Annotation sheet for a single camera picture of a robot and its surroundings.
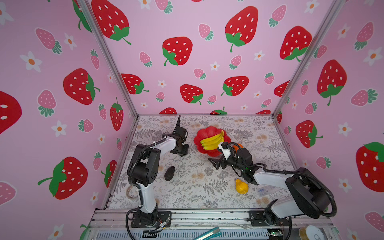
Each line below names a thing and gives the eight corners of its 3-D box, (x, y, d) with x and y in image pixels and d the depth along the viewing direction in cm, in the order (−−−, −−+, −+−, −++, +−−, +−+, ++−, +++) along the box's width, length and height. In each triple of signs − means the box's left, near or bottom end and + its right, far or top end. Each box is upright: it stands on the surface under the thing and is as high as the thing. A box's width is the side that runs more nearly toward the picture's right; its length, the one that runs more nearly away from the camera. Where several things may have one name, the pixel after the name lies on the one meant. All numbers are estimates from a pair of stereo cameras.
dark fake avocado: (164, 180, 89) (162, 177, 86) (169, 168, 94) (168, 165, 91) (170, 182, 88) (169, 179, 85) (175, 170, 93) (174, 166, 90)
